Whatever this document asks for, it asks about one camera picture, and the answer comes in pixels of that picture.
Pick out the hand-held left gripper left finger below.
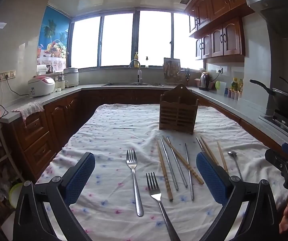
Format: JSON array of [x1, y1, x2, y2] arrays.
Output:
[[13, 152, 95, 241]]

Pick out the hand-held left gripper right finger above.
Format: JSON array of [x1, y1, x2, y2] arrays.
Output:
[[196, 152, 281, 241]]

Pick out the metal chopstick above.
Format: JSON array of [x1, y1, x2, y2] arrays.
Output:
[[196, 137, 207, 154], [185, 143, 195, 201], [160, 137, 179, 191], [167, 137, 188, 188]]

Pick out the wooden chopstick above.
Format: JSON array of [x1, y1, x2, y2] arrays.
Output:
[[200, 136, 220, 166], [216, 141, 229, 174], [156, 140, 174, 202], [163, 138, 205, 185]]

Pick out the wooden utensil holder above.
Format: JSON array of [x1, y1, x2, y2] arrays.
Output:
[[159, 83, 199, 135]]

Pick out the gas stove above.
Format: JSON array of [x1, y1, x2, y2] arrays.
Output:
[[259, 109, 288, 138]]

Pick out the small metal spoon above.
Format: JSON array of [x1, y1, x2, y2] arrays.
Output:
[[228, 151, 243, 181]]

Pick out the black wok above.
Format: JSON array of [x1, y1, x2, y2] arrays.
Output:
[[250, 77, 288, 118]]

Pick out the metal fork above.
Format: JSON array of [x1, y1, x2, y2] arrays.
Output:
[[146, 172, 181, 241], [126, 150, 144, 217]]

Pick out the white floral tablecloth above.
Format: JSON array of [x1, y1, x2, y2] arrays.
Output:
[[35, 103, 288, 241]]

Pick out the wooden base cabinets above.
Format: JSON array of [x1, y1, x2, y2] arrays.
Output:
[[2, 88, 285, 181]]

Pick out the green plastic bowl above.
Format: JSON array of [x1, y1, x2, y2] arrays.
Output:
[[9, 182, 25, 209]]

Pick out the grey kitchen countertop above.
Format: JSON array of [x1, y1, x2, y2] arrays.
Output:
[[0, 83, 288, 153]]

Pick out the white storage rack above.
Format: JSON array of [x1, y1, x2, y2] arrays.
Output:
[[0, 120, 25, 184]]

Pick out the pink checked counter cloth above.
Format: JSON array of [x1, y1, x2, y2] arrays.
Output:
[[11, 100, 44, 127]]

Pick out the small white kitchen appliance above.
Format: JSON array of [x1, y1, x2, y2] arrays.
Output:
[[54, 74, 67, 91]]

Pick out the steel electric kettle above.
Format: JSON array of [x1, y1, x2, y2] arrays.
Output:
[[199, 72, 211, 91]]

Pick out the pink white rice cooker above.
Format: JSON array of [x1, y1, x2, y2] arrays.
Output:
[[28, 75, 56, 98]]

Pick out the steel kitchen sink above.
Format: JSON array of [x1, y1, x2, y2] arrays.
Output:
[[102, 82, 164, 88]]

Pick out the dish rack with cutting board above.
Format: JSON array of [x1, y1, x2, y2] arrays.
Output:
[[163, 58, 182, 84]]

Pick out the chrome kitchen faucet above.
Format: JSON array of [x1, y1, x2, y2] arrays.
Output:
[[129, 59, 144, 84]]

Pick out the steel range hood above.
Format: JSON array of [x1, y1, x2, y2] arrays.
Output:
[[245, 0, 288, 39]]

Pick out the large kitchen window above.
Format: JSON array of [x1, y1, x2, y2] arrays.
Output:
[[69, 10, 204, 69]]

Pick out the fruit print window blind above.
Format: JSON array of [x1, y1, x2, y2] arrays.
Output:
[[37, 5, 70, 66]]

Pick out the green handled plastic pitcher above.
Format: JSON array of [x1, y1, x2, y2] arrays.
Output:
[[215, 81, 227, 95]]

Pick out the black power cable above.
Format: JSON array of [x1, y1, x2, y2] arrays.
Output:
[[6, 77, 31, 97]]

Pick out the wide wall outlet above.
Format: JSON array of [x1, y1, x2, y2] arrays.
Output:
[[0, 70, 17, 81]]

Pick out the wooden wall cabinets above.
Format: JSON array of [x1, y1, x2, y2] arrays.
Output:
[[184, 0, 272, 61]]

